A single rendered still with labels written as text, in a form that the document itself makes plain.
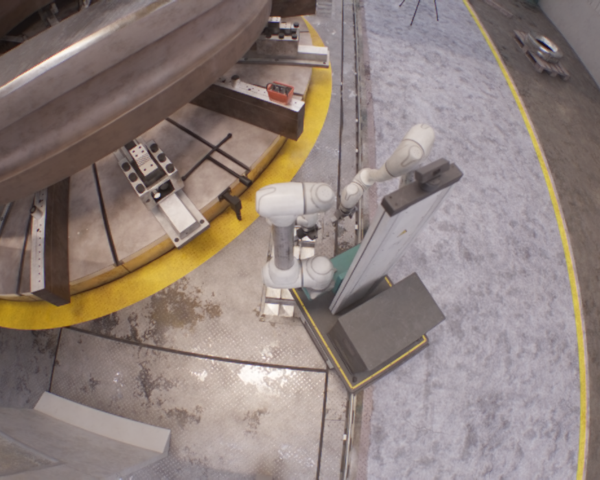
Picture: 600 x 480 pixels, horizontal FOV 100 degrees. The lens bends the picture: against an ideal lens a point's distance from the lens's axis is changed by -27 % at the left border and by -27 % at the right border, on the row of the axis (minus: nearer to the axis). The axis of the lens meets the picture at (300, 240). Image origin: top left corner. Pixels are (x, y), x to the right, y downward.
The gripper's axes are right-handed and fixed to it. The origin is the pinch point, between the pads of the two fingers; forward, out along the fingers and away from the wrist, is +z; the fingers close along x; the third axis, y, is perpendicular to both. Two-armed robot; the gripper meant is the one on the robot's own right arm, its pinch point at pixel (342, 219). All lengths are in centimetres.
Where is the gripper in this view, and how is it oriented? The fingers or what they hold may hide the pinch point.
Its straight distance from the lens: 229.9
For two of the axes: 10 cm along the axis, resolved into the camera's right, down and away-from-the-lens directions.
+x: 8.7, -4.3, 2.4
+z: -0.4, 4.2, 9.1
